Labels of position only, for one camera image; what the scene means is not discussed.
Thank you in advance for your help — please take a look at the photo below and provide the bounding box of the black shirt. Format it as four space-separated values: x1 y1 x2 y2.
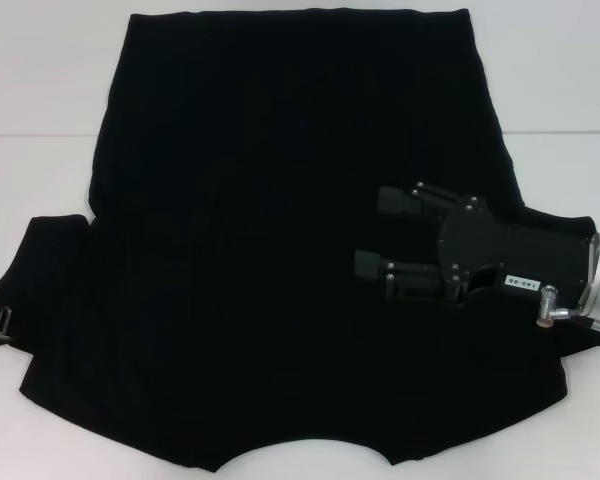
0 7 600 447

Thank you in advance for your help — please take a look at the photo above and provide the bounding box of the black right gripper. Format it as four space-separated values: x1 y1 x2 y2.
378 181 597 305

